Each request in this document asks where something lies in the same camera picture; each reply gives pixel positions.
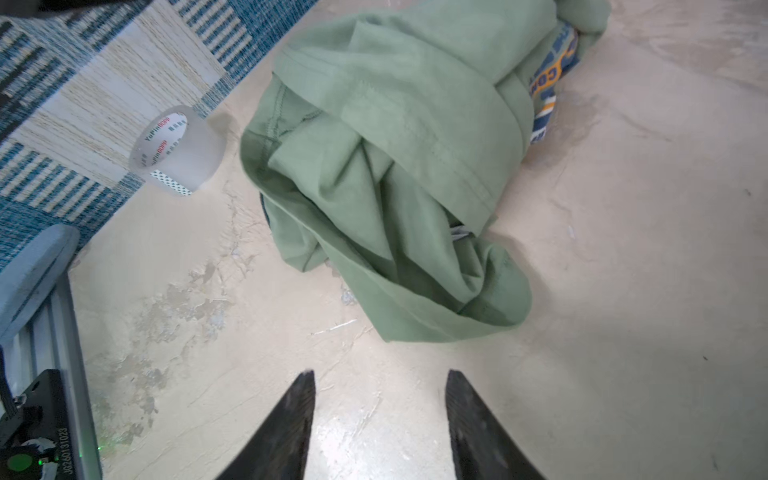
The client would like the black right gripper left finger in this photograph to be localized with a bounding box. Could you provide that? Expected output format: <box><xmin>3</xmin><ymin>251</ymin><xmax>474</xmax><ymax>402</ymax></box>
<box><xmin>218</xmin><ymin>370</ymin><xmax>316</xmax><ymax>480</ymax></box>

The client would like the green t-shirt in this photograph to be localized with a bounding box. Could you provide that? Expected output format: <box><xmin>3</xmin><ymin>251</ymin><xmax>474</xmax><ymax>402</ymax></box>
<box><xmin>240</xmin><ymin>1</ymin><xmax>611</xmax><ymax>342</ymax></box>

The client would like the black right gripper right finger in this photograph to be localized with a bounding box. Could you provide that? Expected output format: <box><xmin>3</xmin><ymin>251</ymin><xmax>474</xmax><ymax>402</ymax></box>
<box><xmin>445</xmin><ymin>370</ymin><xmax>544</xmax><ymax>480</ymax></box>

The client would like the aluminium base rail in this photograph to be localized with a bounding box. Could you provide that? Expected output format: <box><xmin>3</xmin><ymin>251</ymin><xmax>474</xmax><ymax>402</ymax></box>
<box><xmin>1</xmin><ymin>275</ymin><xmax>103</xmax><ymax>479</ymax></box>

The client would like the right clear tape roll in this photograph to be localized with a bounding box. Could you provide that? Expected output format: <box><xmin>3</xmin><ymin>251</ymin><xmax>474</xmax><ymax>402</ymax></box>
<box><xmin>128</xmin><ymin>105</ymin><xmax>226</xmax><ymax>196</ymax></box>

